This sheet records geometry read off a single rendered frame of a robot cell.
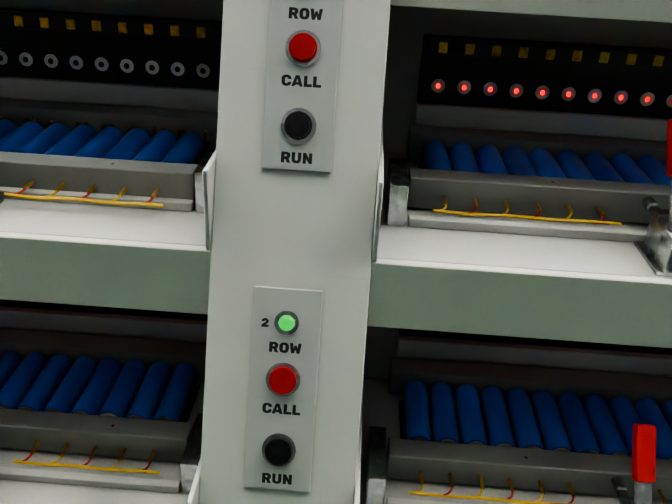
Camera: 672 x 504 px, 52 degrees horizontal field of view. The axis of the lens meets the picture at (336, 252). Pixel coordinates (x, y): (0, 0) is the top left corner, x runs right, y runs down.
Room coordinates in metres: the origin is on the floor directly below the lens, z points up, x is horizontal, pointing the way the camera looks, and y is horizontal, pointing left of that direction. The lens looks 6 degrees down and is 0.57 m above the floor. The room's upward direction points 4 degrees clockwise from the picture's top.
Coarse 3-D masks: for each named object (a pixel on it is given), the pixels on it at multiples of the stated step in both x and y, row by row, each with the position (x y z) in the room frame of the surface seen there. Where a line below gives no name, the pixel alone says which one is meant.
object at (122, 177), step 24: (0, 168) 0.45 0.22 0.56; (24, 168) 0.45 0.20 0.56; (48, 168) 0.45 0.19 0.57; (72, 168) 0.44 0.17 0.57; (96, 168) 0.44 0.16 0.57; (120, 168) 0.44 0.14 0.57; (144, 168) 0.45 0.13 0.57; (168, 168) 0.45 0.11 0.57; (192, 168) 0.45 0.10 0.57; (96, 192) 0.45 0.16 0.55; (120, 192) 0.44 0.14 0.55; (144, 192) 0.45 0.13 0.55; (168, 192) 0.45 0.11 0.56; (192, 192) 0.45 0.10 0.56
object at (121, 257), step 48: (0, 96) 0.57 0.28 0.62; (48, 96) 0.57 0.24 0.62; (96, 96) 0.57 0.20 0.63; (144, 96) 0.56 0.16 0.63; (192, 96) 0.56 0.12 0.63; (0, 240) 0.40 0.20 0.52; (48, 240) 0.40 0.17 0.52; (96, 240) 0.40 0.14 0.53; (144, 240) 0.41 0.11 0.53; (192, 240) 0.41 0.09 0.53; (0, 288) 0.42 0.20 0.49; (48, 288) 0.41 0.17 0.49; (96, 288) 0.41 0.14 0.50; (144, 288) 0.41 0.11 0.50; (192, 288) 0.41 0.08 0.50
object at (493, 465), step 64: (384, 384) 0.56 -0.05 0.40; (448, 384) 0.54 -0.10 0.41; (512, 384) 0.54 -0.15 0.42; (576, 384) 0.54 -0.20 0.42; (640, 384) 0.54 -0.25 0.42; (384, 448) 0.46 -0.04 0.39; (448, 448) 0.47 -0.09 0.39; (512, 448) 0.47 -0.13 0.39; (576, 448) 0.49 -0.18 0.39; (640, 448) 0.42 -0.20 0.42
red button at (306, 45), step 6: (294, 36) 0.39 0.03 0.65; (300, 36) 0.39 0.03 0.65; (306, 36) 0.39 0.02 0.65; (294, 42) 0.39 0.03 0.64; (300, 42) 0.39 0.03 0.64; (306, 42) 0.39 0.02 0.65; (312, 42) 0.39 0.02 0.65; (294, 48) 0.39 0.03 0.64; (300, 48) 0.39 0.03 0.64; (306, 48) 0.39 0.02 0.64; (312, 48) 0.39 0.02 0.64; (294, 54) 0.39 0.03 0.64; (300, 54) 0.39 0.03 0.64; (306, 54) 0.39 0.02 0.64; (312, 54) 0.39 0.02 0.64; (300, 60) 0.39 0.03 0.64; (306, 60) 0.39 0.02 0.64
